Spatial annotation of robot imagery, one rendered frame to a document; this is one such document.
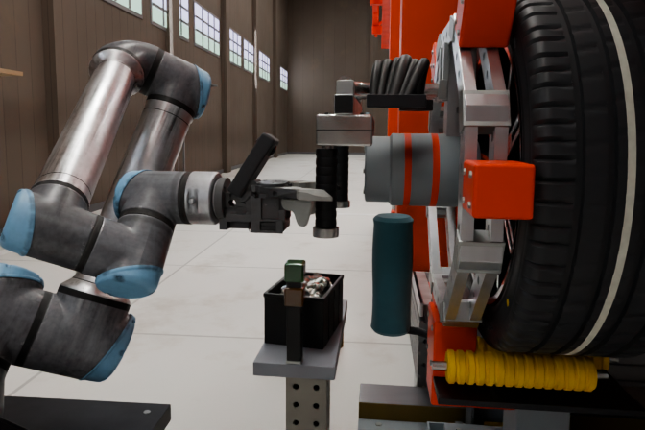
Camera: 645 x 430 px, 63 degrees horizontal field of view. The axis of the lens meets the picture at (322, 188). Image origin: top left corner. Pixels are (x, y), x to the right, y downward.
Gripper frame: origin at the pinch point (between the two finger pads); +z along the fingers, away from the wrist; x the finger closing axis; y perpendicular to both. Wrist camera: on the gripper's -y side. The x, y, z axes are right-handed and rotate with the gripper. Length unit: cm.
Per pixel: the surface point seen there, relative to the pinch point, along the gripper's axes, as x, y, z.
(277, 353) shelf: -20.1, 37.9, -13.9
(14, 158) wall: -340, 19, -306
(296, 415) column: -35, 60, -12
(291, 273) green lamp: -15.1, 18.8, -10.3
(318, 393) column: -35, 54, -7
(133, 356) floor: -111, 83, -91
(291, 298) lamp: -15.1, 23.9, -10.2
